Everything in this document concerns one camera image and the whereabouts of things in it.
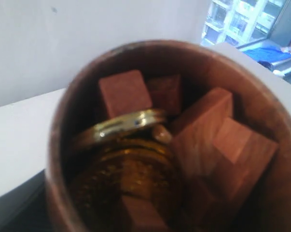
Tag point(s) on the brown wooden cup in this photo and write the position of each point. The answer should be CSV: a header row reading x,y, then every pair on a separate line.
x,y
261,101

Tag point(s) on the gold coin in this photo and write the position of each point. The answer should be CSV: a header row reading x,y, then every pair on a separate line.
x,y
141,169
119,126

